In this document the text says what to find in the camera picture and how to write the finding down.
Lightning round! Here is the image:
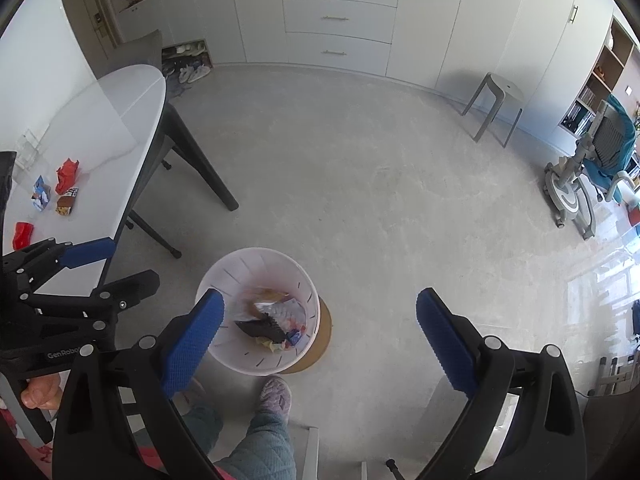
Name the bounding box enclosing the person's slippered foot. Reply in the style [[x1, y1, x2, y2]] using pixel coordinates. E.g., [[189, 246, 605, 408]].
[[257, 376, 292, 420]]

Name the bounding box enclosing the black foam mesh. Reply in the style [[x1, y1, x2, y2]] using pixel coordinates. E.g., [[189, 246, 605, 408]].
[[235, 316, 286, 344]]

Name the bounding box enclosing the brown snack wrapper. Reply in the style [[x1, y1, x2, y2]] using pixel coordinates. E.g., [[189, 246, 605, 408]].
[[55, 188, 78, 216]]

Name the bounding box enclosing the brown cork mat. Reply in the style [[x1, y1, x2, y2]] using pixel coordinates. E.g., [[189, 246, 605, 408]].
[[284, 298, 333, 375]]

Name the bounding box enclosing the clear glass container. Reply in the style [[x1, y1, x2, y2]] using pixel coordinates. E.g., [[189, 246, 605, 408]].
[[13, 129, 39, 183]]

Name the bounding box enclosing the grey dining chair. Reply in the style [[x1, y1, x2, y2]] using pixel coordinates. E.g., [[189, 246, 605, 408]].
[[108, 29, 163, 72]]

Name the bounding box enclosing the red and blue wrapper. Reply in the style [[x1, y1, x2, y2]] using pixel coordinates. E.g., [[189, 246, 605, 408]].
[[12, 221, 35, 252]]

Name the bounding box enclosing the teal exercise machine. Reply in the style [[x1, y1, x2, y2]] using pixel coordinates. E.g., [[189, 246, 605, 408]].
[[542, 96, 636, 240]]

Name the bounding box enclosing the red paper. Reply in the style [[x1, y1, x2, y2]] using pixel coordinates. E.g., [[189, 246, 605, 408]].
[[55, 158, 79, 195]]

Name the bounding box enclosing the pink white trash bin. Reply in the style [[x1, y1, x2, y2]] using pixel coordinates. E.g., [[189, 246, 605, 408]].
[[196, 247, 320, 376]]

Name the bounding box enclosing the blue printed carton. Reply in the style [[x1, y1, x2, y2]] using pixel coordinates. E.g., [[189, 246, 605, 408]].
[[32, 176, 50, 211]]

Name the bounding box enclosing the grey stool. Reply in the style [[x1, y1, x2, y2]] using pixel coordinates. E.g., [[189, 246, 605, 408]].
[[461, 73, 524, 148]]

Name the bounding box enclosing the person's left hand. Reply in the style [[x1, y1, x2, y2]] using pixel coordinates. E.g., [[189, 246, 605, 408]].
[[21, 374, 63, 411]]

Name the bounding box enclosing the black table leg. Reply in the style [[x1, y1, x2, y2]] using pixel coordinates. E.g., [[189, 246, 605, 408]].
[[160, 102, 239, 211]]

